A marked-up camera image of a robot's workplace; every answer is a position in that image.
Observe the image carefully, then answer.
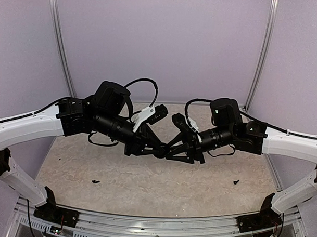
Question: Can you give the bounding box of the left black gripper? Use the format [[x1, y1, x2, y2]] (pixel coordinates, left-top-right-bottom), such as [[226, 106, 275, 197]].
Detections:
[[93, 110, 167, 157]]

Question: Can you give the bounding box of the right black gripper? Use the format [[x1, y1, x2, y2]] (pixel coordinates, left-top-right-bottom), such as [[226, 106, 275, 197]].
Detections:
[[164, 123, 235, 165]]

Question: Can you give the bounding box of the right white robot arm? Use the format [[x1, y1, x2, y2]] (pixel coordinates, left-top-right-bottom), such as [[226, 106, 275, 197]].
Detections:
[[165, 98, 317, 228]]

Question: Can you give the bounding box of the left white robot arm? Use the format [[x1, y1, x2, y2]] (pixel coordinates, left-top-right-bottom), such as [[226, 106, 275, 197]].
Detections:
[[0, 81, 168, 221]]

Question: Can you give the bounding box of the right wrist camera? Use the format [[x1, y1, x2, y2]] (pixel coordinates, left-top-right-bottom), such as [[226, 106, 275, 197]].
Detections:
[[172, 113, 199, 134]]

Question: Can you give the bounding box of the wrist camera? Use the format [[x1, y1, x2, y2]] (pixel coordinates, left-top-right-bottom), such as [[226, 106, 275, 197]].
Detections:
[[131, 104, 169, 132], [172, 113, 199, 134]]

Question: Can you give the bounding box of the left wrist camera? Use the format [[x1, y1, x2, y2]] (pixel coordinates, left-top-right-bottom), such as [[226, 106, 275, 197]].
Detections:
[[131, 104, 169, 132]]

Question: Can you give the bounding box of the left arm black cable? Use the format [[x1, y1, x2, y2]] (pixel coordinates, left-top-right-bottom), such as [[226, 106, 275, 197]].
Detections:
[[122, 77, 160, 108]]

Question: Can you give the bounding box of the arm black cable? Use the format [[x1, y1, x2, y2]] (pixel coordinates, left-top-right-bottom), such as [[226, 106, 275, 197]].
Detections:
[[122, 77, 160, 108], [183, 98, 317, 142]]

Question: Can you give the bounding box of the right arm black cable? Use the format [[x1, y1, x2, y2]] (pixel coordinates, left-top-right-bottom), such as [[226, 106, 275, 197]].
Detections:
[[183, 98, 317, 142]]

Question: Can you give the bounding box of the front aluminium rail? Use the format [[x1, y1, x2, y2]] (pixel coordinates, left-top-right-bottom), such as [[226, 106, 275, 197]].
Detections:
[[5, 197, 307, 237]]

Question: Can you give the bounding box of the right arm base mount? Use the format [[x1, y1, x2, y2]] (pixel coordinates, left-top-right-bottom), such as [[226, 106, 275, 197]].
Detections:
[[236, 213, 283, 233]]

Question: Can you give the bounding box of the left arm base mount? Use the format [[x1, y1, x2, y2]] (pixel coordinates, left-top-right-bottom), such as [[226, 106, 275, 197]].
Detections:
[[34, 207, 80, 228]]

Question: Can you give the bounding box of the right aluminium frame post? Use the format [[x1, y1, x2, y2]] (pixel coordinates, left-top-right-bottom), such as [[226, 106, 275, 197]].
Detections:
[[243, 0, 279, 112]]

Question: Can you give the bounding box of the aluminium frame post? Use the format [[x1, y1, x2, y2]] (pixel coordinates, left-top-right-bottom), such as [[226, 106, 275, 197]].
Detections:
[[243, 0, 279, 112], [49, 0, 77, 97]]

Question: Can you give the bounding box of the left aluminium frame post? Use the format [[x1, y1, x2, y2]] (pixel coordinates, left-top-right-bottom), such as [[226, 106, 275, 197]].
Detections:
[[49, 0, 77, 97]]

